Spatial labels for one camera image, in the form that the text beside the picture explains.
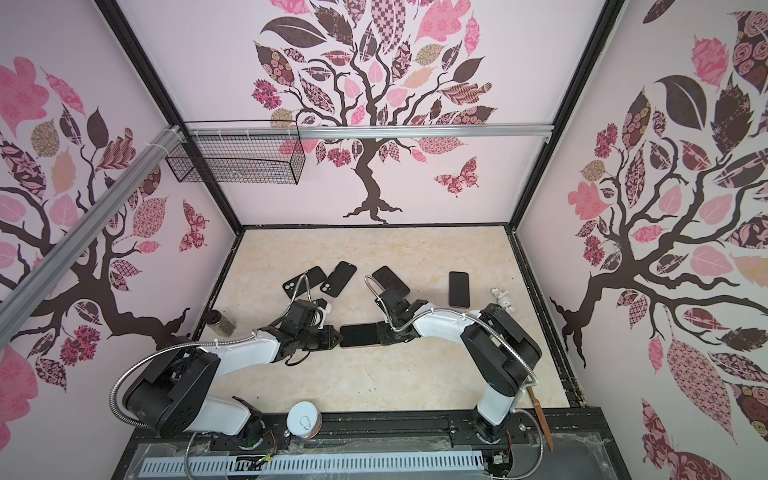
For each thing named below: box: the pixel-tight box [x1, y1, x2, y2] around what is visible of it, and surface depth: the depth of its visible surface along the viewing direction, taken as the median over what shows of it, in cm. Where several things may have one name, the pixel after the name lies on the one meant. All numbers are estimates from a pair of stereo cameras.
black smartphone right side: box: [449, 271, 470, 308], surface depth 105 cm
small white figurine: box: [490, 287, 515, 313], surface depth 99 cm
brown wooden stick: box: [526, 385, 554, 452], surface depth 76 cm
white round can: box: [286, 401, 323, 439], surface depth 72 cm
